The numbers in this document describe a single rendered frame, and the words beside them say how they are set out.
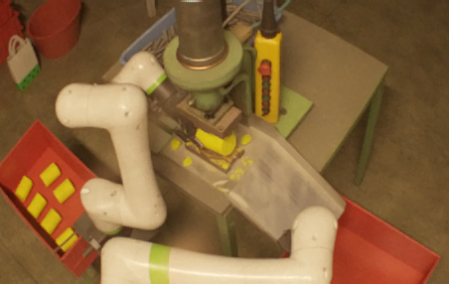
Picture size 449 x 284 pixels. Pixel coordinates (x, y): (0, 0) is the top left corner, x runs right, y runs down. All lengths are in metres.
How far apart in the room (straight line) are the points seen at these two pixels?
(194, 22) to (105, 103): 0.29
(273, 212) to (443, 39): 2.46
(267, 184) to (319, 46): 0.65
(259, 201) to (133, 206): 0.45
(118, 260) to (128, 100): 0.40
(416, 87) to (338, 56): 1.35
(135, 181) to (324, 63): 0.97
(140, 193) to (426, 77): 2.44
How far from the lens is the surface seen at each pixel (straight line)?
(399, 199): 3.06
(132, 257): 1.25
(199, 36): 1.43
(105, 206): 1.72
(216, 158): 1.89
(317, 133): 2.04
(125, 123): 1.41
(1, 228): 3.29
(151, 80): 1.84
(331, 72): 2.21
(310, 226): 1.26
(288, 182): 1.95
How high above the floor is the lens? 2.63
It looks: 56 degrees down
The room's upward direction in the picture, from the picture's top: 4 degrees counter-clockwise
